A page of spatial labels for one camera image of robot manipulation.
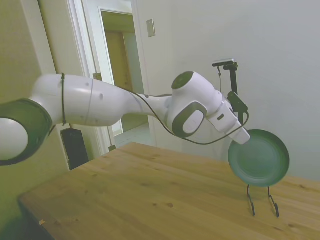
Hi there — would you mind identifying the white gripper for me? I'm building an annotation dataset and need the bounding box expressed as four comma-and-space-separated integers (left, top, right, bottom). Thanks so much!
208, 101, 252, 146

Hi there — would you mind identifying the green round plate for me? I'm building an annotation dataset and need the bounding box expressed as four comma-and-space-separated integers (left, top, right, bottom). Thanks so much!
227, 128, 291, 189

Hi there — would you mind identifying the brown wooden door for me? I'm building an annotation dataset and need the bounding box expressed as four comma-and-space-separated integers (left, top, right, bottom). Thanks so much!
104, 30, 134, 92

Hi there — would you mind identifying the black rectangular box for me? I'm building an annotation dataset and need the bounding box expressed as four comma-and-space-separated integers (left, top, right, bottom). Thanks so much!
60, 128, 90, 171

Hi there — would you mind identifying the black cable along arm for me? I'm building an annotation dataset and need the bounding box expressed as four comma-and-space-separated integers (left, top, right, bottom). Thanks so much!
128, 91, 250, 146

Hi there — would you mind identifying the black camera stand pole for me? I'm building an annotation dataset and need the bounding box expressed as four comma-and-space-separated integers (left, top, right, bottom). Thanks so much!
223, 62, 245, 126

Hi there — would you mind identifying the thin black camera cable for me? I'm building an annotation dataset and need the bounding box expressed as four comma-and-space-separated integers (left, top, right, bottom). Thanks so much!
217, 65, 224, 94

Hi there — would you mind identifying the black wire plate stand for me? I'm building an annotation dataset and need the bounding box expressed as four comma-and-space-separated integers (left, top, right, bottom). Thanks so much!
245, 184, 280, 218

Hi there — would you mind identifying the grey exterior camera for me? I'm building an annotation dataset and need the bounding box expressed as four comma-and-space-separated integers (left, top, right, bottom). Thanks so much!
212, 57, 236, 68

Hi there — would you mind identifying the grey wall switch plate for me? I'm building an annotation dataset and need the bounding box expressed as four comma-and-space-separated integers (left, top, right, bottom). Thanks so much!
145, 18, 156, 39

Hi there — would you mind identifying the white door frame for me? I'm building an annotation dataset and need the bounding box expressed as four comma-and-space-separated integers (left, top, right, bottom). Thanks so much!
65, 0, 158, 161

